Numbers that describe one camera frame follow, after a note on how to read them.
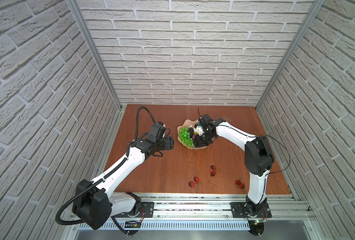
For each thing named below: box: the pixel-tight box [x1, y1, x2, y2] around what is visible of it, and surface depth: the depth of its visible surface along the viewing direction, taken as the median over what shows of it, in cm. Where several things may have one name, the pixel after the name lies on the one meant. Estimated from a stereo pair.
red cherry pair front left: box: [188, 176, 200, 188], surface depth 83 cm
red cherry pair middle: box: [210, 164, 217, 177], surface depth 87 cm
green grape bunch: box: [178, 126, 194, 147], surface depth 95 cm
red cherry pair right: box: [235, 179, 245, 189], surface depth 82 cm
